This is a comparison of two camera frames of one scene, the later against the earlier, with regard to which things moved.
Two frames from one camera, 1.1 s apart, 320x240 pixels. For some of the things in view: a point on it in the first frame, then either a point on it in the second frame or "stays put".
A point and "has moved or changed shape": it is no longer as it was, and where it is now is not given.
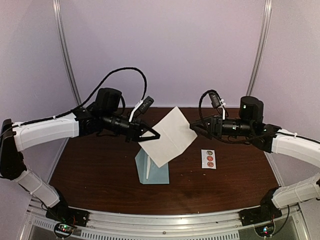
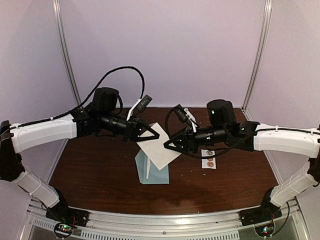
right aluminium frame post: (261, 49) stays put
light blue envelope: (156, 175) stays put
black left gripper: (135, 129) stays put
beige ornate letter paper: (148, 166) stays put
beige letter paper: (175, 134) has moved or changed shape
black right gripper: (215, 125) → (187, 137)
